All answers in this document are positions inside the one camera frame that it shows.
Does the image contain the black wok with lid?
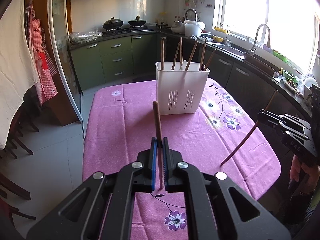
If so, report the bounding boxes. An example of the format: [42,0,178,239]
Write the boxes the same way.
[128,15,146,27]

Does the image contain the steel kitchen faucet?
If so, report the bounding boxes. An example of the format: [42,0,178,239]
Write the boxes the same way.
[248,23,272,57]

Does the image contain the yellow bowl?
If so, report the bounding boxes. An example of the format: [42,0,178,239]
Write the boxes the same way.
[212,36,223,43]

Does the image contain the glass sliding door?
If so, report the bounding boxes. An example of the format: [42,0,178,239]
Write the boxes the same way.
[47,0,83,126]

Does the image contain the plastic bag on counter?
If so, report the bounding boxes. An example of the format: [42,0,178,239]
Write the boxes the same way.
[69,31,103,44]

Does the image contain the white plastic container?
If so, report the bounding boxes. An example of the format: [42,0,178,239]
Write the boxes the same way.
[184,20,206,37]

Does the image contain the brown bamboo chopstick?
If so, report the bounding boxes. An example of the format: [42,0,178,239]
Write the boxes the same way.
[152,101,164,189]
[220,90,278,167]
[199,37,207,71]
[203,49,216,72]

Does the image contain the white hanging cloth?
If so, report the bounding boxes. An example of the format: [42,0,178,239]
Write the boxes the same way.
[0,0,39,150]

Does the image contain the red checkered apron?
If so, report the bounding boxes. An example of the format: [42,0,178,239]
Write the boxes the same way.
[25,0,58,105]

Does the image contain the small steel faucet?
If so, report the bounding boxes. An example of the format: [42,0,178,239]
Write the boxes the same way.
[220,23,231,46]

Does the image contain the steel sink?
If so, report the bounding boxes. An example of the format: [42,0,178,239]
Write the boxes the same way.
[213,43,245,60]

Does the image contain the pink floral tablecloth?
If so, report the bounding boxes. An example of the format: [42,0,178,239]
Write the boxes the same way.
[82,81,281,239]

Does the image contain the white plastic utensil holder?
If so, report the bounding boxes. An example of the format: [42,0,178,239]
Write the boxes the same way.
[155,61,210,115]

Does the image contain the green lower cabinets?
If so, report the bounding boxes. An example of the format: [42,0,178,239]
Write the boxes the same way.
[71,33,157,91]

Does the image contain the dark lower cabinets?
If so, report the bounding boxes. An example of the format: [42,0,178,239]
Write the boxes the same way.
[157,33,313,140]

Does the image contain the clear plastic spoon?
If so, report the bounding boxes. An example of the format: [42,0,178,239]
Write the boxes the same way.
[181,60,188,71]

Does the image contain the right human hand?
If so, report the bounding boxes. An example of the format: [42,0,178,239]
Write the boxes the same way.
[290,155,319,195]

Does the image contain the light wooden chopstick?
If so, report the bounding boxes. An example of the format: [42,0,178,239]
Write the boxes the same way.
[171,42,181,70]
[184,41,198,71]
[161,37,164,71]
[179,37,183,70]

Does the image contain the black lidded pot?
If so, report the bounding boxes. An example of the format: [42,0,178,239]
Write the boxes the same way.
[103,17,124,31]

